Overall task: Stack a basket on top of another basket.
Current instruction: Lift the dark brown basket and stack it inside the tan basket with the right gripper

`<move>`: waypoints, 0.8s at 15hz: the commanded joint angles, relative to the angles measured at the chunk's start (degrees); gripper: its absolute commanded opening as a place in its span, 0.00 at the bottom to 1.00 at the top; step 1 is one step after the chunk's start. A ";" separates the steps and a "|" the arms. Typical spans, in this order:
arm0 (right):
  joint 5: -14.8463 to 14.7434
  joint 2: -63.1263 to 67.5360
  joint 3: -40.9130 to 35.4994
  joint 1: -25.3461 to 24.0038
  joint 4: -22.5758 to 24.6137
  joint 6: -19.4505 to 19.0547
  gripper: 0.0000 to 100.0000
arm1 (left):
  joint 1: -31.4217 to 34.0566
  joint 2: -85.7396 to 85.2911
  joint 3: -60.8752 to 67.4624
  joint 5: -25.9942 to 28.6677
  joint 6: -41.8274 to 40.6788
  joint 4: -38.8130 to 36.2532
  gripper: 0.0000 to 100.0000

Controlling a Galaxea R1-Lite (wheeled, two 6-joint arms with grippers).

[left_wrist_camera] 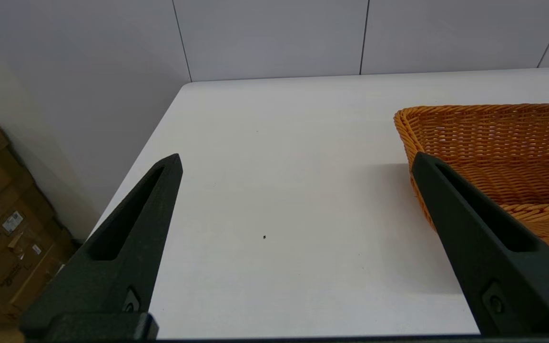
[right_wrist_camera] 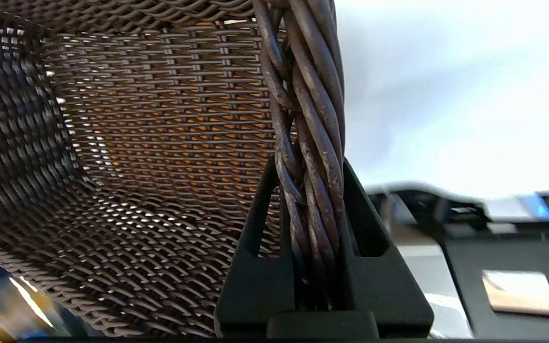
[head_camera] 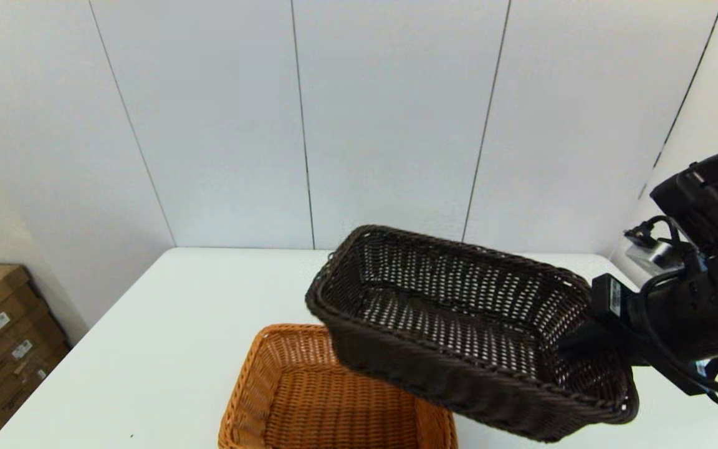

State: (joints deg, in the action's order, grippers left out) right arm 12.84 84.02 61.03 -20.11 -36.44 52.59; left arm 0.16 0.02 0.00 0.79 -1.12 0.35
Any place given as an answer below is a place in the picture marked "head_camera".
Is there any dark brown wicker basket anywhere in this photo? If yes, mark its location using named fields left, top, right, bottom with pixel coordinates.
left=305, top=224, right=640, bottom=443

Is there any orange wicker basket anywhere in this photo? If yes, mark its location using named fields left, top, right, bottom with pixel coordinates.
left=218, top=323, right=458, bottom=449

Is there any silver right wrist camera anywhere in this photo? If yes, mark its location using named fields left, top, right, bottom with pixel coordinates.
left=624, top=232, right=690, bottom=287

